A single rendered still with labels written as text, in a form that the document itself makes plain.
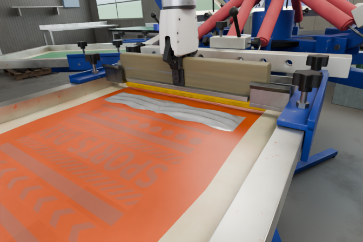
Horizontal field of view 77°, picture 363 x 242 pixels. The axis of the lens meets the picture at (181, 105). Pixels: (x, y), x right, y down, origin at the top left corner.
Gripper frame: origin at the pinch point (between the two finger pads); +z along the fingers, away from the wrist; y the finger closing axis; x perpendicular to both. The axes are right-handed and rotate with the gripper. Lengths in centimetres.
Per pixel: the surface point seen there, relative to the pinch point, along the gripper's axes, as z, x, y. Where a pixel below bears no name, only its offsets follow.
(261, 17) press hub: -10, -4, -75
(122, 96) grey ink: 5.1, -13.7, 8.0
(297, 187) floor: 102, 22, -101
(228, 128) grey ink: 5.9, 16.5, 10.0
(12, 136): 5.7, -17.1, 32.4
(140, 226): 6.0, 17.1, 33.9
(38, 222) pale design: 5.9, 7.5, 39.4
